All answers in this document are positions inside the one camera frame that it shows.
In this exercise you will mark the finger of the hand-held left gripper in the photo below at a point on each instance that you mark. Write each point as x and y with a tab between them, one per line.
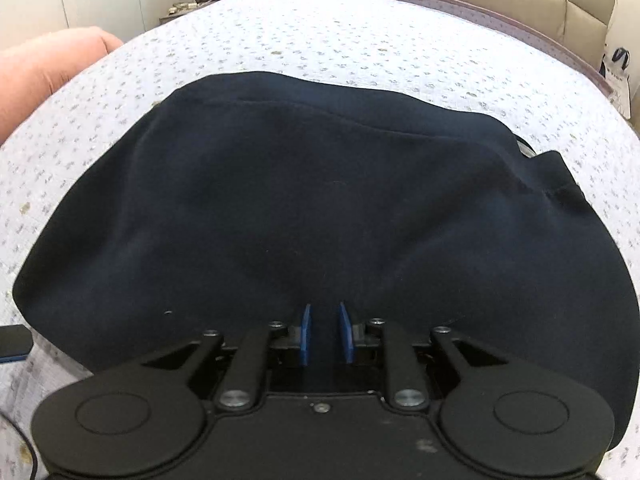
15	342

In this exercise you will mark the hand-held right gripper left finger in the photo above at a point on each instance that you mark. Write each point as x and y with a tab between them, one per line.
305	335

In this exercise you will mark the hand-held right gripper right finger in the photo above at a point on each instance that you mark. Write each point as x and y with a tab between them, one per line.
346	335

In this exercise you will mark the navy hoodie with white stripes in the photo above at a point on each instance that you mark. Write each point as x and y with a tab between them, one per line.
300	210

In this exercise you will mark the pink pillow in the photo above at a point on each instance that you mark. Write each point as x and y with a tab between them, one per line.
45	75

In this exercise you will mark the bed with floral sheet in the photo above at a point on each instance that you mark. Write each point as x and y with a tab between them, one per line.
300	35

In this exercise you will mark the small trinkets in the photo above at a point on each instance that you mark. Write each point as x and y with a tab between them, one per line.
181	10

